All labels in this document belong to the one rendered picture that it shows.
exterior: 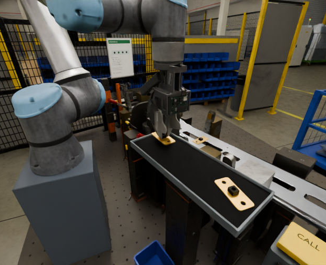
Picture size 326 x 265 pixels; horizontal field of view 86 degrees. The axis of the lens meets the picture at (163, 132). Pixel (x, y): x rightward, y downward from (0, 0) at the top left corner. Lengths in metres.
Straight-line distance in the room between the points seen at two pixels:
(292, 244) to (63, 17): 0.50
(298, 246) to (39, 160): 0.60
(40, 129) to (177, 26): 0.42
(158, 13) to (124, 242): 0.80
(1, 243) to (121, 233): 1.36
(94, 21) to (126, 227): 0.79
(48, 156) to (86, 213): 0.23
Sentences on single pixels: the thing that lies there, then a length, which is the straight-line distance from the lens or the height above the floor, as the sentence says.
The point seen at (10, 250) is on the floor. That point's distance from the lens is 2.02.
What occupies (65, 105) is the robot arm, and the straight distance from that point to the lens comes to 0.56.
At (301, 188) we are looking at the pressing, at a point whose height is 1.00.
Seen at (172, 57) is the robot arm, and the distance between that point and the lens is 0.41.
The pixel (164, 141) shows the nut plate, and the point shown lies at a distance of 0.52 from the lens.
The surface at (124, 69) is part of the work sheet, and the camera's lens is 1.67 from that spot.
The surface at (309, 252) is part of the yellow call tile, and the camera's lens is 0.39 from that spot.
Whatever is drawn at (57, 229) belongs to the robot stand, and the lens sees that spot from 0.73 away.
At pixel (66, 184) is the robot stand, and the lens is 0.59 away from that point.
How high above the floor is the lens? 1.44
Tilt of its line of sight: 28 degrees down
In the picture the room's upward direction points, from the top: straight up
